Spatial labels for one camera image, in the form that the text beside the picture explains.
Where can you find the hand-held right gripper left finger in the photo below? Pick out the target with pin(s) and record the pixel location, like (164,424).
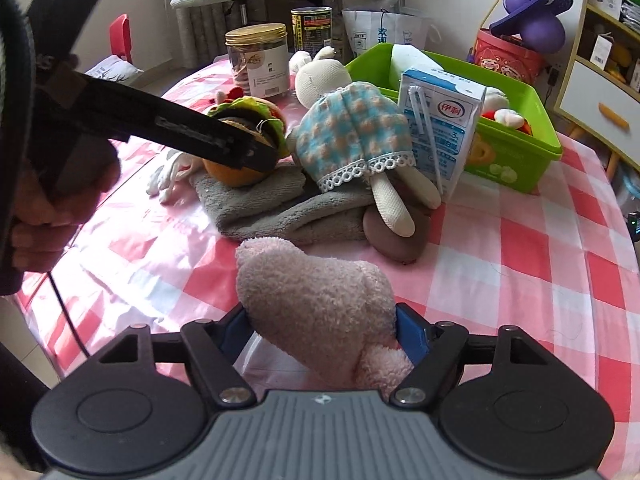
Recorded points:
(233,332)

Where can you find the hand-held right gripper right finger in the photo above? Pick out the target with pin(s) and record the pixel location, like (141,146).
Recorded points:
(413,334)

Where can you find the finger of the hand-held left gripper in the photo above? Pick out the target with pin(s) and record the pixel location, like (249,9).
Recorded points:
(190,132)

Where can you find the white glove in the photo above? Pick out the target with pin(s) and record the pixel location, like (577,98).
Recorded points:
(167,175)

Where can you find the burger plush toy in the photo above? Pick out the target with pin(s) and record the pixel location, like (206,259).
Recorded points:
(272,120)

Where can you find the pink fluffy towel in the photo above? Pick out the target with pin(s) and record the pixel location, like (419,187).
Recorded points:
(310,300)

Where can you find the brown round pad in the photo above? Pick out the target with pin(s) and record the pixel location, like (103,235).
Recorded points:
(395,240)

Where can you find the grey towel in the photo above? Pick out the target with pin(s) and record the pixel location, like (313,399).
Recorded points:
(260,210)

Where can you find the rabbit doll with checkered dress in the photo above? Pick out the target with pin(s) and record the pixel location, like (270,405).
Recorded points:
(350,130)

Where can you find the green plastic bin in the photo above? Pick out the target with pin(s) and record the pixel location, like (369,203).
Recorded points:
(520,155)

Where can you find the person's left hand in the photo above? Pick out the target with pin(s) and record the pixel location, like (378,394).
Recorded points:
(75,195)

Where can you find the white packet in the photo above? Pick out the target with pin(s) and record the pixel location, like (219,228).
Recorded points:
(112,71)

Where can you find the clear jar with gold lid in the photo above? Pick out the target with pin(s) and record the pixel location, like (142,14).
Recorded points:
(257,60)

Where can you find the pink checkered tablecloth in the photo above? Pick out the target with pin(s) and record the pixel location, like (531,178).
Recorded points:
(500,260)

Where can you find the red chair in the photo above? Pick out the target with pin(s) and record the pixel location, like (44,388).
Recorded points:
(121,35)

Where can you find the dark tin can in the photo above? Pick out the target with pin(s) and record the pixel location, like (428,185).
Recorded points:
(311,30)

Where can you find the blue and white milk carton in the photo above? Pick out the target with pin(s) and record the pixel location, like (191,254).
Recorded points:
(445,125)

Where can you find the white paper bag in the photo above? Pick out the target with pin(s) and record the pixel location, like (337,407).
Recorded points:
(385,25)

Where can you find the red and white plush toy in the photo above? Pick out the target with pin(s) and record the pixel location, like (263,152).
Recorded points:
(510,117)

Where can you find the red patterned bucket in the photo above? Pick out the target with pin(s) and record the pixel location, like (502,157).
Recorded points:
(505,57)

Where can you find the wooden shelf cabinet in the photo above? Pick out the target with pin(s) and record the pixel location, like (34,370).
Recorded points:
(595,60)

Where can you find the purple ball toy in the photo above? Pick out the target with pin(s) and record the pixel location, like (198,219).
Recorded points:
(535,20)

